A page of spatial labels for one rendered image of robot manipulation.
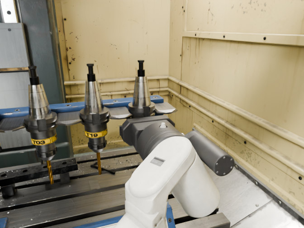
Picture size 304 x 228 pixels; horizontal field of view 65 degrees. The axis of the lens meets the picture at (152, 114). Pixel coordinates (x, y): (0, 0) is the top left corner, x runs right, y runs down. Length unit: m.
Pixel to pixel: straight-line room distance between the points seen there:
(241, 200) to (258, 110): 0.32
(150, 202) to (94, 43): 1.25
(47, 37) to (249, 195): 0.99
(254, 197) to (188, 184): 0.63
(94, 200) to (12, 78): 0.60
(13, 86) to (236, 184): 0.97
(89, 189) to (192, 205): 0.52
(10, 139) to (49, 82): 0.30
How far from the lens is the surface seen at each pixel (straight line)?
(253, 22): 0.93
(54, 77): 1.14
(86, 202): 0.80
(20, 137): 1.20
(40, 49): 1.13
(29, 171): 0.88
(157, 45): 1.56
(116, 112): 0.55
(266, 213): 0.92
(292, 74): 0.82
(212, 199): 0.39
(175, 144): 0.35
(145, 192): 0.31
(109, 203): 0.78
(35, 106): 0.53
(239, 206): 0.95
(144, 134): 0.44
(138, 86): 0.54
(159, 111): 0.56
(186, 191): 0.36
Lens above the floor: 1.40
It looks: 20 degrees down
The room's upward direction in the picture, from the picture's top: straight up
